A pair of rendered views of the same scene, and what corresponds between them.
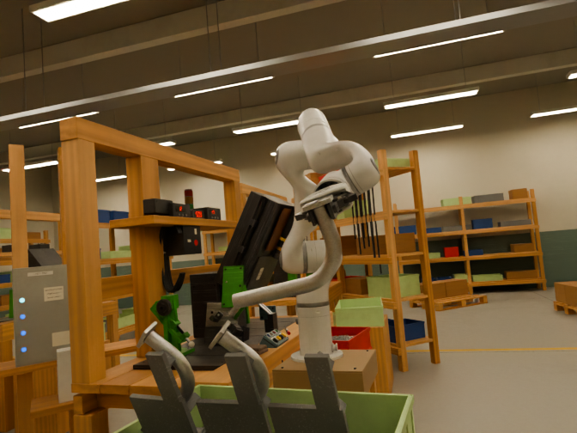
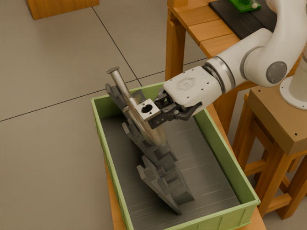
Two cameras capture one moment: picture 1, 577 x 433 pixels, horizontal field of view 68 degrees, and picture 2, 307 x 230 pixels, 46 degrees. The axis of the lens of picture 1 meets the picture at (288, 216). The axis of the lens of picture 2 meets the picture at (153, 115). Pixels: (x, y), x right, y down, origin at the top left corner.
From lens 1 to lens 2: 0.92 m
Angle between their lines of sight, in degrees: 68
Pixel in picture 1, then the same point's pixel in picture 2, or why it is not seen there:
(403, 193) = not seen: outside the picture
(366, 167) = (256, 73)
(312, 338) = (298, 84)
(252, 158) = not seen: outside the picture
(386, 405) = (246, 190)
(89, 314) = not seen: outside the picture
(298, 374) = (261, 105)
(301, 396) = (217, 137)
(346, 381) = (283, 137)
